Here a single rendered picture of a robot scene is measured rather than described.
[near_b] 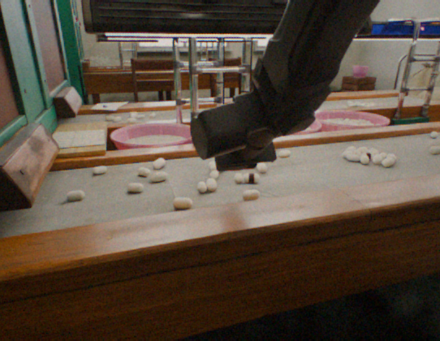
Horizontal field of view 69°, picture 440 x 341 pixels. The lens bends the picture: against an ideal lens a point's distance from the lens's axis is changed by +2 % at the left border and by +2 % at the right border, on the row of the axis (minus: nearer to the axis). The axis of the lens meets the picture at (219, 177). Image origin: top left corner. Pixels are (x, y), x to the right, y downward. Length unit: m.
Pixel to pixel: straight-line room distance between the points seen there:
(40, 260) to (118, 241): 0.10
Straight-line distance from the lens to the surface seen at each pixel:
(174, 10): 0.69
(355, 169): 0.85
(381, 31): 1.67
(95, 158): 0.84
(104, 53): 5.67
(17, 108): 0.86
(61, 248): 0.49
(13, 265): 0.49
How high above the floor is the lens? 1.02
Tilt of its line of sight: 23 degrees down
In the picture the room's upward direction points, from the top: straight up
